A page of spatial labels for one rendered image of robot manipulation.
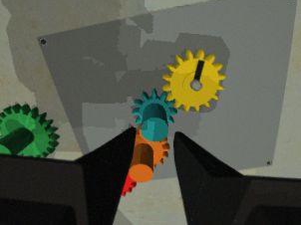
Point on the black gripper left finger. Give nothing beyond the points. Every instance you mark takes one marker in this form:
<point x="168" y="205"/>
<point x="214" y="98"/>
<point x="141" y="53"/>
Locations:
<point x="92" y="184"/>

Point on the orange gear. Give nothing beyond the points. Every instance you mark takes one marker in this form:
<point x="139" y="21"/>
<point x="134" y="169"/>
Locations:
<point x="146" y="155"/>

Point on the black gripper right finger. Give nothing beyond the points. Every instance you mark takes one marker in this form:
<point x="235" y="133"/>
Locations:
<point x="214" y="193"/>

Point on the green gear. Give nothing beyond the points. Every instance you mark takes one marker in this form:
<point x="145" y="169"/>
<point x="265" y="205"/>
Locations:
<point x="24" y="131"/>

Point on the yellow gear with black stripe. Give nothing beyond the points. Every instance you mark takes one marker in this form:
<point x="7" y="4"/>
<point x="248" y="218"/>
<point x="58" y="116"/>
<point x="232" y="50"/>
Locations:
<point x="193" y="68"/>

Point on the red gear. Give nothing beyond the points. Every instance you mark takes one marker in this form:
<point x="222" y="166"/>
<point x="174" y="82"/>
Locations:
<point x="129" y="184"/>

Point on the teal gear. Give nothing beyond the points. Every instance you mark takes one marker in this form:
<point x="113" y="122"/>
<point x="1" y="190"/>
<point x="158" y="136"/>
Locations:
<point x="154" y="114"/>

